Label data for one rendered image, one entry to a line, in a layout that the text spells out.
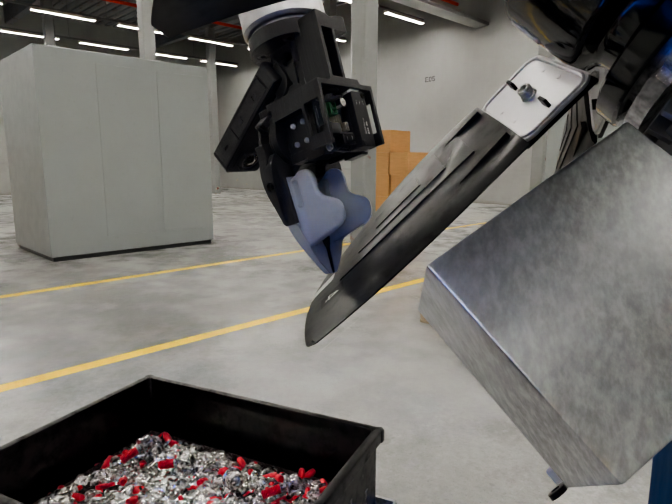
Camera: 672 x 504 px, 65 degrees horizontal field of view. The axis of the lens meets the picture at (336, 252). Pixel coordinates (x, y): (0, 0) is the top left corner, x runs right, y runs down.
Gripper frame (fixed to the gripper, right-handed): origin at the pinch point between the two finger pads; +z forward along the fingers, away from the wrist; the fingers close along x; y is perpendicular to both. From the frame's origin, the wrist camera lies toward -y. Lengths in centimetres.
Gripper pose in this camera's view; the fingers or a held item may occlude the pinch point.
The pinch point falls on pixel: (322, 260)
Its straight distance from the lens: 47.5
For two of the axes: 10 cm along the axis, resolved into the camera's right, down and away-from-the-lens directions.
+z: 2.3, 9.7, -0.3
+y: 7.2, -1.9, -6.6
